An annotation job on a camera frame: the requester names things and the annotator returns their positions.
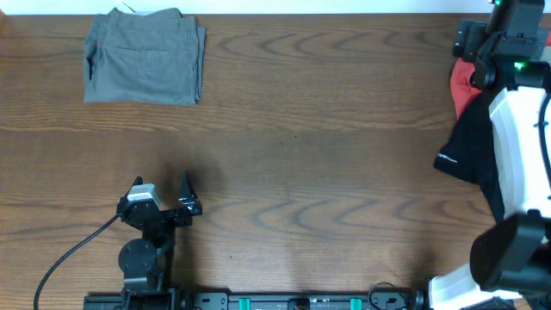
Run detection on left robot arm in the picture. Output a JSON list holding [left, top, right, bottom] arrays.
[[116, 171, 202, 309]]

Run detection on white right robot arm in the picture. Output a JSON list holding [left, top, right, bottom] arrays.
[[416, 0, 550, 309]]

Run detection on red garment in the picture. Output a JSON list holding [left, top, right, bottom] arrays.
[[449, 59, 480, 119]]

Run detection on black garment with logo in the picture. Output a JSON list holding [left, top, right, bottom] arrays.
[[433, 94, 505, 222]]

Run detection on folded grey trousers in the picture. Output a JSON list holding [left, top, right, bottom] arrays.
[[83, 8, 207, 106]]

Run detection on small coiled black cable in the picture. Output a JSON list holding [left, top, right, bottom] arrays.
[[368, 281, 410, 310]]

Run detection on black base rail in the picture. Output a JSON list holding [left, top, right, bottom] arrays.
[[83, 289, 428, 310]]

